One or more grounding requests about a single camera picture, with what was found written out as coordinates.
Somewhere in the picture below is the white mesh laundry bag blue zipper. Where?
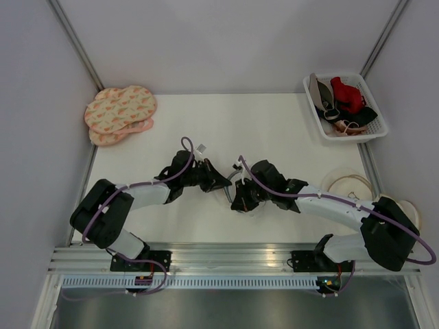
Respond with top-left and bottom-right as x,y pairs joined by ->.
214,171 -> 267,219

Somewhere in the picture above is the cream laundry bag right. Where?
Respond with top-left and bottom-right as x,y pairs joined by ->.
396,200 -> 421,236

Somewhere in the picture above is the right aluminium frame post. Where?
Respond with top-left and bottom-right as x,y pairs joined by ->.
359,0 -> 412,79

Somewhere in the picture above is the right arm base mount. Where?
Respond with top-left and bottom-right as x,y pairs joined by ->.
288,250 -> 353,273

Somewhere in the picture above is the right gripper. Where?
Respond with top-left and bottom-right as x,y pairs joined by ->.
231,175 -> 274,212

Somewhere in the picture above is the floral laundry bag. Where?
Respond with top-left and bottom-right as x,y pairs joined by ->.
88,118 -> 154,147
84,86 -> 158,134

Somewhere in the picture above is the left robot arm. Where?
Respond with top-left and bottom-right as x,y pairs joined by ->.
70,150 -> 232,272

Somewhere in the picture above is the floral laundry bag bottom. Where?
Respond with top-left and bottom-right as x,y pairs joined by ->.
88,118 -> 154,147

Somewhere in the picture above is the white slotted cable duct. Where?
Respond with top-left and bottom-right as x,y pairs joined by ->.
62,275 -> 318,290

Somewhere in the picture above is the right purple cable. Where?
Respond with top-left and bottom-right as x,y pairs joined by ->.
238,155 -> 436,265

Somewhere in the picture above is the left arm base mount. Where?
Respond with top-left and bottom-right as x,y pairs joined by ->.
110,250 -> 171,273

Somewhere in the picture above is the left aluminium frame post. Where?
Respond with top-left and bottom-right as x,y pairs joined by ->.
47,0 -> 104,91

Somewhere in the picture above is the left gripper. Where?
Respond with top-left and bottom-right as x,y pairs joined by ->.
181,158 -> 231,193

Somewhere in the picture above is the aluminium frame post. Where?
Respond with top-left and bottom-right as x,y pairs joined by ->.
359,0 -> 412,79
47,0 -> 104,91

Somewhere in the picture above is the purple cable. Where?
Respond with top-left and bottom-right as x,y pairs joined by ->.
82,137 -> 195,258
238,155 -> 436,265

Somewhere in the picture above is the aluminium mounting rail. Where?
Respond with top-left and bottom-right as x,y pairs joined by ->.
47,242 -> 423,275

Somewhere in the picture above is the floral laundry bag top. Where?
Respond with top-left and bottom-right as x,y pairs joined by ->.
84,86 -> 158,134

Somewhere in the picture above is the red bra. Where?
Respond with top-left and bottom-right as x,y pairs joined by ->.
330,77 -> 366,114

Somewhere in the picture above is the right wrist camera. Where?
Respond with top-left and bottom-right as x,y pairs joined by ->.
233,158 -> 245,171

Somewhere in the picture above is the beige grey bra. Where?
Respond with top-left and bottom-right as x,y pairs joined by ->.
308,73 -> 335,112

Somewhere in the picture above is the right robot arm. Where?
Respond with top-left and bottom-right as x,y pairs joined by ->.
230,160 -> 419,271

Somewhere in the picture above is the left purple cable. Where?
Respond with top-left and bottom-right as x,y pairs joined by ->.
82,137 -> 195,258

